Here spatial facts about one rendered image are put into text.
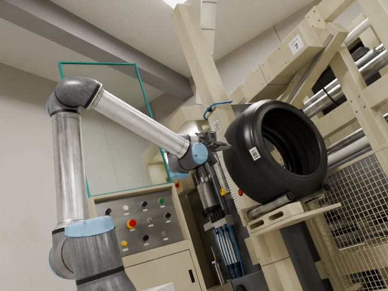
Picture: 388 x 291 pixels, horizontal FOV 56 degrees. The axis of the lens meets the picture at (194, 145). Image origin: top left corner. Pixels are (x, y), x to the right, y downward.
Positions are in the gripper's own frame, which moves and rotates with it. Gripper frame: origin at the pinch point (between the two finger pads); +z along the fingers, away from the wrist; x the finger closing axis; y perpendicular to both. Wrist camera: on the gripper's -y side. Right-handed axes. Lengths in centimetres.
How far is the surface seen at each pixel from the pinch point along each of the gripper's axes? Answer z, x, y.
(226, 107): 27, 28, 42
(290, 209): 19.1, -9.2, -37.4
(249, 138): 6.2, -9.4, 0.5
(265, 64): 43, -1, 58
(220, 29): 169, 172, 264
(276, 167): 16.3, -11.9, -16.4
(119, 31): 28, 191, 247
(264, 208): 20.2, 10.0, -31.1
